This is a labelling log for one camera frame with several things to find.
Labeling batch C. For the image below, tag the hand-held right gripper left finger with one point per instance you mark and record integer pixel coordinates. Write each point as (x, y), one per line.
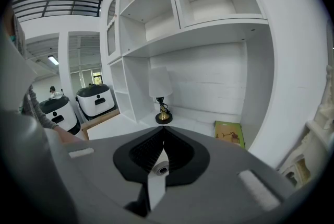
(99, 170)

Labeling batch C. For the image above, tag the white shade table lamp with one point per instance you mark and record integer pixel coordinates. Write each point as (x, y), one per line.
(159, 82)

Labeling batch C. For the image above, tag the green book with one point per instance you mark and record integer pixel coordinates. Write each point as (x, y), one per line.
(229, 134)

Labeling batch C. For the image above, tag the person's left forearm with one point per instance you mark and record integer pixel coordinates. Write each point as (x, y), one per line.
(41, 113)

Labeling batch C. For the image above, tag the black balcony railing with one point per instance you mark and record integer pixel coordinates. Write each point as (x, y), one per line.
(60, 6)

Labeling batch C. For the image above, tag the ceiling strip light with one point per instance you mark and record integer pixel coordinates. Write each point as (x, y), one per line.
(53, 59)

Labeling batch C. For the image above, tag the white robot with black lid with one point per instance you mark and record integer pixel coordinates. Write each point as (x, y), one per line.
(62, 116)
(94, 105)

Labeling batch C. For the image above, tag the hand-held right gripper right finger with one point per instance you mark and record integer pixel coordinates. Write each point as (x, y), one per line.
(221, 165)

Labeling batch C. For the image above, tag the white wall shelf unit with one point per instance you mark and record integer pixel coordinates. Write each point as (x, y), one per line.
(203, 74)

